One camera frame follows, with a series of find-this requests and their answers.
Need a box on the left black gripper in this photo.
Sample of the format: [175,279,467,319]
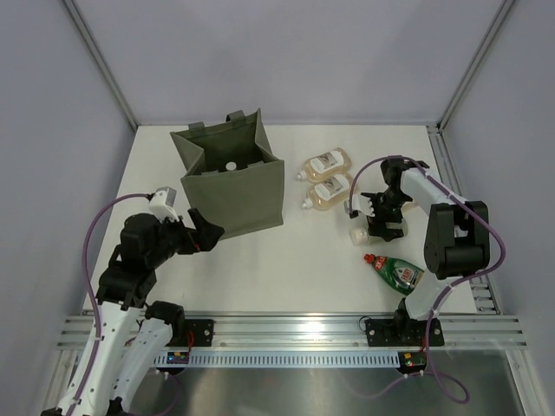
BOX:
[147,208,224,269]

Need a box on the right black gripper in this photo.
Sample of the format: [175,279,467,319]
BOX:
[362,190,409,241]

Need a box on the grey Murrayle bottle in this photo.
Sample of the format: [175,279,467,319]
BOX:
[349,220,408,246]

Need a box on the amber soap bottle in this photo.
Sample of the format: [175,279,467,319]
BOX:
[402,201,418,213]
[295,147,352,184]
[301,173,353,211]

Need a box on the green Fairy dish soap bottle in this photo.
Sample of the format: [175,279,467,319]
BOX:
[363,254,424,296]

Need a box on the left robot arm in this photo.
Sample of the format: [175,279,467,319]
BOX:
[45,208,225,415]

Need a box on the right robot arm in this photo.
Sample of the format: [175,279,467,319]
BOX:
[349,156,490,348]

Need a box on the olive green canvas bag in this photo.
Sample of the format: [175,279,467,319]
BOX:
[170,110,285,239]

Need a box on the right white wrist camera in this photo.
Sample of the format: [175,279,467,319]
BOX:
[343,192,376,219]

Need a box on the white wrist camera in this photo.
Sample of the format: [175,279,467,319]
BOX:
[148,186,180,223]
[343,192,376,219]

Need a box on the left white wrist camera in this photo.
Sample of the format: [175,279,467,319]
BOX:
[148,186,180,223]

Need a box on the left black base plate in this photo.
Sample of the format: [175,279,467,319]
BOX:
[167,319,214,348]

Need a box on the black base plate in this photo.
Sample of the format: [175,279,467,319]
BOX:
[167,319,214,348]
[364,318,445,348]

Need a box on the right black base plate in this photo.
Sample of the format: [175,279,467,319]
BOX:
[364,318,445,348]

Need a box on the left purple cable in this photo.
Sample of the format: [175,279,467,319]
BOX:
[64,192,153,413]

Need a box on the white slotted cable duct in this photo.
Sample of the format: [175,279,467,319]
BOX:
[153,351,401,368]

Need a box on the aluminium mounting rail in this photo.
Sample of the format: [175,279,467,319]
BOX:
[55,315,530,351]

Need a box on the right aluminium frame post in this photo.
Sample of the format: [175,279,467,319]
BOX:
[436,0,519,133]

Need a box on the aluminium frame post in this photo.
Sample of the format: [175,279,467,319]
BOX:
[436,0,519,133]
[60,0,140,133]

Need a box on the left aluminium frame post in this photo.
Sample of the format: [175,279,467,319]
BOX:
[60,0,140,133]

